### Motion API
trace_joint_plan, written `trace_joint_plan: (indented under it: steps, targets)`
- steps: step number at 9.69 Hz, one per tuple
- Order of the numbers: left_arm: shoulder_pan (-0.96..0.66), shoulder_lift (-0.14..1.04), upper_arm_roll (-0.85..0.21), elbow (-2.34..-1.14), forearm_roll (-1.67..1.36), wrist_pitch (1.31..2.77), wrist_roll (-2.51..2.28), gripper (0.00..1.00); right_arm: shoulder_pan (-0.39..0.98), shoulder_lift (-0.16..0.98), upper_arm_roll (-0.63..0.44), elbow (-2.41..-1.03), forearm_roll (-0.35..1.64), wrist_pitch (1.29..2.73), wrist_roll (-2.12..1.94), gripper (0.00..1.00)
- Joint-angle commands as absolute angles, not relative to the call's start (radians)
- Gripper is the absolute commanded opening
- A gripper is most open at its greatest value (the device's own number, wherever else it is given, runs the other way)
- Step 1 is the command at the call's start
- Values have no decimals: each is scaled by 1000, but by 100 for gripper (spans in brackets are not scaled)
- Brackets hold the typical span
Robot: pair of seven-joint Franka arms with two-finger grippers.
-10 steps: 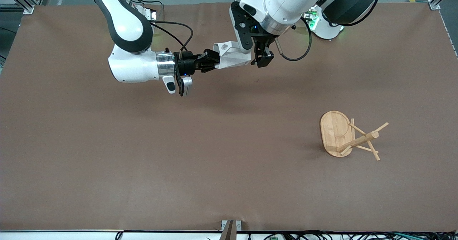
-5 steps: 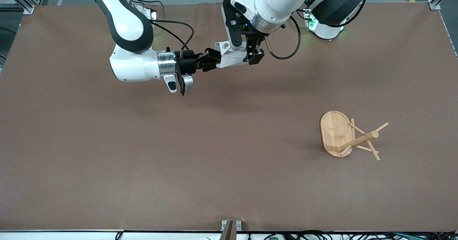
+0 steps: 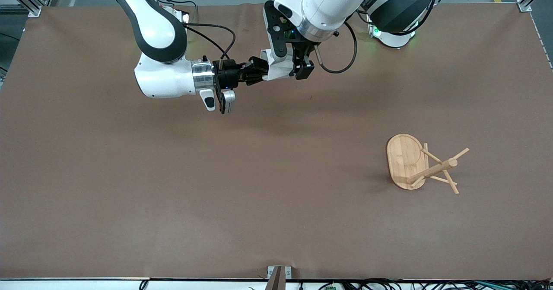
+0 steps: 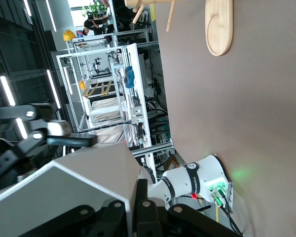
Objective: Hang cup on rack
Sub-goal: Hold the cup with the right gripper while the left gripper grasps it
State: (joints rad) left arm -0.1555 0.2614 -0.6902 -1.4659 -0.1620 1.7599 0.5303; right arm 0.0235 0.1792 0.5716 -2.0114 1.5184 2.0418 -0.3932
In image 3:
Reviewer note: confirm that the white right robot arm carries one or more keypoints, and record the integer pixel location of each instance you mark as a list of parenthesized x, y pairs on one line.
[(160, 78)]

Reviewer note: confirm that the wooden cup rack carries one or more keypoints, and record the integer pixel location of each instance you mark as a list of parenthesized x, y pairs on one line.
[(404, 160)]

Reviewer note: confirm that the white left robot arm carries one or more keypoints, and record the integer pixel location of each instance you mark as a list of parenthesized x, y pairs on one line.
[(328, 0)]

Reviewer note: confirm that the grey metal camera bracket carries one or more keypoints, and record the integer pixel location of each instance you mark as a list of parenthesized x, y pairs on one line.
[(278, 281)]

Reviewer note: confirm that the white faceted cup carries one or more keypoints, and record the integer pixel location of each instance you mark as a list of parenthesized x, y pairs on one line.
[(278, 67)]

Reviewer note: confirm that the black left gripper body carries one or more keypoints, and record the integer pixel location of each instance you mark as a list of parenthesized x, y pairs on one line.
[(303, 53)]

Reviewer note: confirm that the brown table cover sheet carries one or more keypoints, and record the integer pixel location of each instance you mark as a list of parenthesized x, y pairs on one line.
[(276, 195)]

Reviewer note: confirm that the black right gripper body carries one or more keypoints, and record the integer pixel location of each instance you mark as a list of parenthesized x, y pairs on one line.
[(229, 74)]

